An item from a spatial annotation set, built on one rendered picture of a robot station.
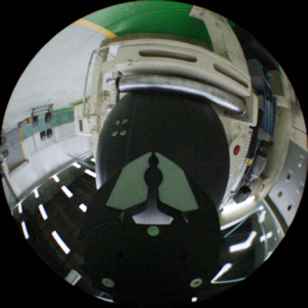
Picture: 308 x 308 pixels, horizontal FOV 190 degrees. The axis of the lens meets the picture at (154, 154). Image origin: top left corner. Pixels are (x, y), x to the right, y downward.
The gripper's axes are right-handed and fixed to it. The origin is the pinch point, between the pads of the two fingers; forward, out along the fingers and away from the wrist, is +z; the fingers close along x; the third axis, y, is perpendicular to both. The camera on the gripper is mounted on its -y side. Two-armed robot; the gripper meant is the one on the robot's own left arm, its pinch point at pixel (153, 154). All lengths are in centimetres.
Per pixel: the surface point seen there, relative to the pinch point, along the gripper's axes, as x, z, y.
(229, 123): 28.1, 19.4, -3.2
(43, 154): -1028, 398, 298
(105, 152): -7.4, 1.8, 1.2
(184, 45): 5.4, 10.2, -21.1
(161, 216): 1.9, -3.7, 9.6
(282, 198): 66, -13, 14
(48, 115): -476, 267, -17
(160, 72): 0.8, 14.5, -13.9
